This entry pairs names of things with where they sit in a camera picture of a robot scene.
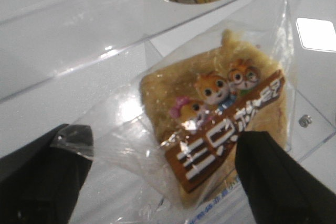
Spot packaged bread slice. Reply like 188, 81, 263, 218
52, 0, 296, 223

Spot clear acrylic left shelf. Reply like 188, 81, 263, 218
1, 0, 335, 223

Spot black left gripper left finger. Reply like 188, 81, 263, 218
1, 124, 93, 223

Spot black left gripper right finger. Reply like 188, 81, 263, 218
235, 131, 335, 223

